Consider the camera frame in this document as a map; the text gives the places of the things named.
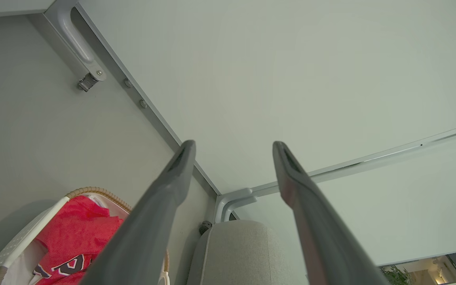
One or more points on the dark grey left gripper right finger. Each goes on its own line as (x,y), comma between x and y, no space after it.
(323,237)

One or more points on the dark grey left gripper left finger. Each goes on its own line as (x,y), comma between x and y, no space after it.
(145,237)

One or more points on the red patterned clothes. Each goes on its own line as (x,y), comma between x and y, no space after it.
(73,237)

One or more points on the small dark round caster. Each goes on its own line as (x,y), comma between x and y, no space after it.
(205,227)

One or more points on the green potted plant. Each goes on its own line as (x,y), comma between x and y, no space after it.
(396,276)

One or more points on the grey upholstered ottoman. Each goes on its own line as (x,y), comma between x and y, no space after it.
(236,253)

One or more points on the grey metal partition foot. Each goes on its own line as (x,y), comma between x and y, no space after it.
(230,200)

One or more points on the white laundry basket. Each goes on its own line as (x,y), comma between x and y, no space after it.
(22,241)

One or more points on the grey metal partition bracket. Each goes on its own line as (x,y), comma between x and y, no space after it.
(78,43)

